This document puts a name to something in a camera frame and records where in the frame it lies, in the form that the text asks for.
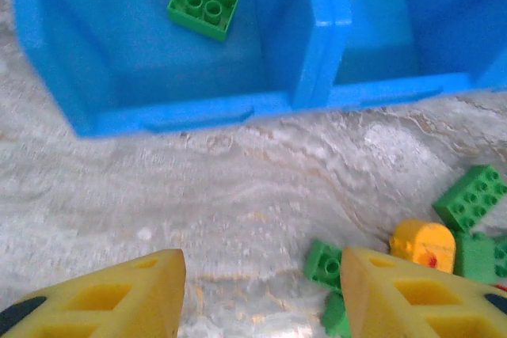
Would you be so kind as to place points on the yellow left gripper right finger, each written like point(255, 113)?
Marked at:
point(368, 302)

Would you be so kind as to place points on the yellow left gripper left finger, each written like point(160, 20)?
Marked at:
point(158, 294)

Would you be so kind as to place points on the small green lego brick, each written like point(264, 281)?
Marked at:
point(321, 263)

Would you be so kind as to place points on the yellow rounded lego piece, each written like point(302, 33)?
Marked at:
point(428, 241)

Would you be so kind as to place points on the red lego brick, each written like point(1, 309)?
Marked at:
point(501, 286)

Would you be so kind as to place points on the green eight-stud lego brick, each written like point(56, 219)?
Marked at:
point(471, 199)

